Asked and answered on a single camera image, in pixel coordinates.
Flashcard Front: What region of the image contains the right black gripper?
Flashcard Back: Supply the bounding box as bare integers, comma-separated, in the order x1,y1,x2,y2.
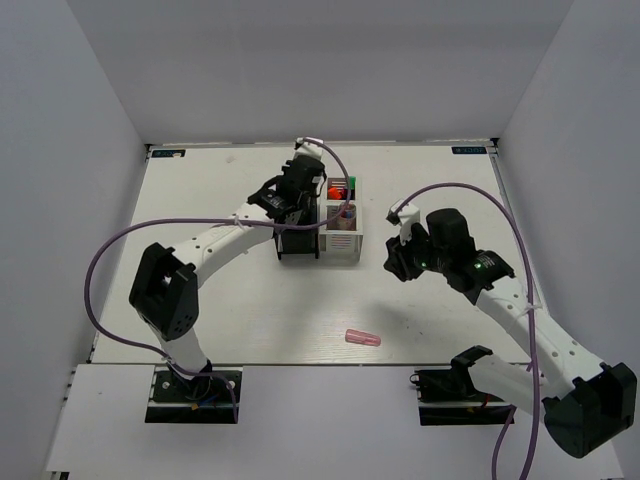
383,221,450,282

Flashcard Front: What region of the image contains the orange cap black highlighter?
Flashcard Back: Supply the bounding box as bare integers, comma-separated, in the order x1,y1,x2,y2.
327,187,345,200

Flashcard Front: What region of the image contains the pink glue bottle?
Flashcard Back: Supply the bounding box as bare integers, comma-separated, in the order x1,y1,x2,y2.
336,203,357,231

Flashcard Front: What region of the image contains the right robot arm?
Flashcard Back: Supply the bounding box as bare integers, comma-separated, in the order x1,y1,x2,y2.
384,204,637,458

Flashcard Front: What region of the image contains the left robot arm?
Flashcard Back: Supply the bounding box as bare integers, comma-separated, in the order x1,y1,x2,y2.
129,150,326,399

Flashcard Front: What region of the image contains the black slotted organizer box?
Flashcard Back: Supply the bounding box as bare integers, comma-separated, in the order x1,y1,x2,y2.
274,176,321,260

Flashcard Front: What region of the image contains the white slotted organizer box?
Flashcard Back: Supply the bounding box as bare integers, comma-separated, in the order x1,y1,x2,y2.
318,177,364,263

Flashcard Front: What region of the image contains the right blue corner label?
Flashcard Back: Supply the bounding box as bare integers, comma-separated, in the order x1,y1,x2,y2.
451,146,487,155

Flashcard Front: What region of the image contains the blue corner label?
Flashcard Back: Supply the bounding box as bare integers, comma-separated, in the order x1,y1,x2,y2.
451,146,487,155
151,149,186,158

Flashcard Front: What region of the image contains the pink translucent case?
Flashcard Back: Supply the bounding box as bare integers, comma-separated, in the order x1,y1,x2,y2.
345,329,381,347

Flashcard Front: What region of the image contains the left blue corner label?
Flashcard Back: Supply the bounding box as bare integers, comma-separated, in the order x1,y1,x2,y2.
151,149,186,158

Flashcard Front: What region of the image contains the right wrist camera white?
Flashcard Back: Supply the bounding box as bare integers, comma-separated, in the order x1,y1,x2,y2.
386,199,420,242

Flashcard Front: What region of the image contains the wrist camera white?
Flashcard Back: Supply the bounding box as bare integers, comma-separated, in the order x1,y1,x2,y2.
386,199,420,242
293,137,323,160

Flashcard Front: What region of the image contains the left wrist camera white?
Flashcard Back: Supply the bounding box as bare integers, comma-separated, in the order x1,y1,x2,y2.
293,137,323,160

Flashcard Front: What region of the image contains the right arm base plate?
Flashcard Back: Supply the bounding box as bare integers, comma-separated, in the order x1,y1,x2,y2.
409,368,511,427

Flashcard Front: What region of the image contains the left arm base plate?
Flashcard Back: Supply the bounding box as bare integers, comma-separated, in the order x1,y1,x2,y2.
145,368,243,425

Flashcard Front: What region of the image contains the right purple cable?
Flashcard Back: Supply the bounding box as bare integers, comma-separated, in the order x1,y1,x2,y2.
394,182,544,480

